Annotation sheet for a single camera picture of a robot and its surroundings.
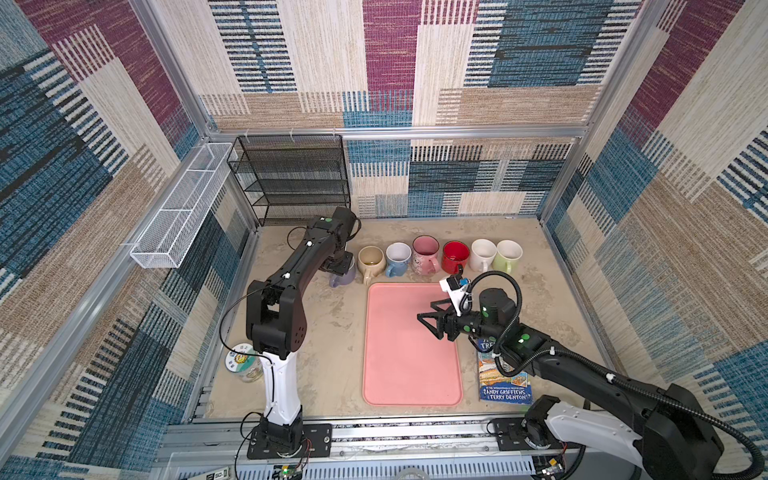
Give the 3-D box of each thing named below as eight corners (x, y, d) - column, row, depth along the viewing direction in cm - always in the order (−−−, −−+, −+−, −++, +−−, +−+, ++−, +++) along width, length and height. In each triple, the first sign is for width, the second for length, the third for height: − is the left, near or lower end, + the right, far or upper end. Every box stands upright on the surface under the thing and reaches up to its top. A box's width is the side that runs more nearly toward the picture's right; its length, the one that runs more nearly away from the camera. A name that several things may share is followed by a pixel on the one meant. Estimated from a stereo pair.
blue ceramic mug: (386, 283, 103) (386, 266, 96) (386, 260, 110) (386, 242, 102) (410, 283, 103) (412, 266, 96) (409, 260, 109) (411, 242, 102)
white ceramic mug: (458, 271, 108) (464, 252, 100) (472, 254, 113) (478, 234, 105) (478, 283, 105) (486, 264, 97) (491, 264, 110) (499, 245, 102)
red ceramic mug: (441, 277, 107) (445, 260, 99) (439, 257, 113) (442, 240, 105) (466, 277, 107) (472, 260, 99) (462, 257, 113) (467, 240, 105)
